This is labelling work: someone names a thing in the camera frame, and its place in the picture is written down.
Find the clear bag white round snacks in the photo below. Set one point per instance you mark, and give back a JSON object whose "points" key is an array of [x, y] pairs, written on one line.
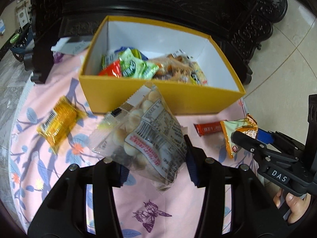
{"points": [[144, 136]]}

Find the snacks pile in box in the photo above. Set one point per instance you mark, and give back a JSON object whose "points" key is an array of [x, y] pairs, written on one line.
{"points": [[129, 62]]}

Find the person's right hand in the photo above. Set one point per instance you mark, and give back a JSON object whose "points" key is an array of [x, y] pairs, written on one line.
{"points": [[297, 206]]}

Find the dark carved wooden furniture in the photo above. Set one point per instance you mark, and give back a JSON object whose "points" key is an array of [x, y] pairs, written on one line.
{"points": [[237, 26]]}

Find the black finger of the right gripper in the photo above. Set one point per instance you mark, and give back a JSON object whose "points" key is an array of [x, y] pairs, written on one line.
{"points": [[257, 148]]}

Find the red snack bar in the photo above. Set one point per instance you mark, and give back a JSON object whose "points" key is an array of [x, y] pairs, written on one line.
{"points": [[208, 128]]}

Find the white paper sheet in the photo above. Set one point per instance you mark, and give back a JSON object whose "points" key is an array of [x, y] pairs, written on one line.
{"points": [[72, 45]]}

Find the yellow cardboard box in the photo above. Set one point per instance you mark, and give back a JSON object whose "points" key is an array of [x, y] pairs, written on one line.
{"points": [[156, 38]]}

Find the golden orange snack packet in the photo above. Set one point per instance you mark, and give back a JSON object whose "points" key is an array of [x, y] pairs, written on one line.
{"points": [[61, 120]]}

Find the pink floral tablecloth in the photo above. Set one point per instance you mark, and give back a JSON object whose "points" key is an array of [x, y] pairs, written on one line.
{"points": [[143, 211]]}

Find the orange green snack packet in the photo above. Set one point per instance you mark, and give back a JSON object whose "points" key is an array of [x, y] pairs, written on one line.
{"points": [[247, 126]]}

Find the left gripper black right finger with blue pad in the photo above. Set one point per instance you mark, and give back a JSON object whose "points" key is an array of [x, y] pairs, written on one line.
{"points": [[253, 212]]}

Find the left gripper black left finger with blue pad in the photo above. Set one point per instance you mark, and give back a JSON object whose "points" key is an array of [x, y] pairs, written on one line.
{"points": [[63, 212]]}

